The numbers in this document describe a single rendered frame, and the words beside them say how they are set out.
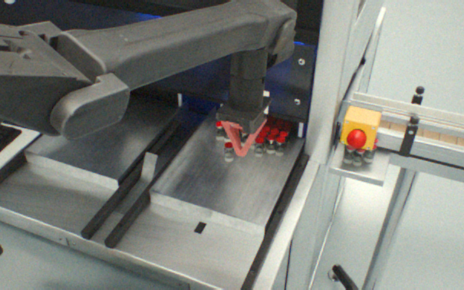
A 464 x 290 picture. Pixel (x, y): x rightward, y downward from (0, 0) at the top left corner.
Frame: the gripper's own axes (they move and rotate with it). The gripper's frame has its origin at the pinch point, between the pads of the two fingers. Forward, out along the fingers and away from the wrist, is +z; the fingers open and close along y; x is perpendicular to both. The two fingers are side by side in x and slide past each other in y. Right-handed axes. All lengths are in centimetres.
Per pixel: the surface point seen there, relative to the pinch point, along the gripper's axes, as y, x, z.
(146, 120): 27.9, 36.5, 15.5
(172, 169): 11.7, 20.1, 16.9
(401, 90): 230, -29, 70
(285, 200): 11.9, -6.8, 16.7
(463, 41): 318, -65, 54
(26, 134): 19, 71, 25
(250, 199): 11.5, 0.8, 18.5
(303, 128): 35.6, -4.0, 11.3
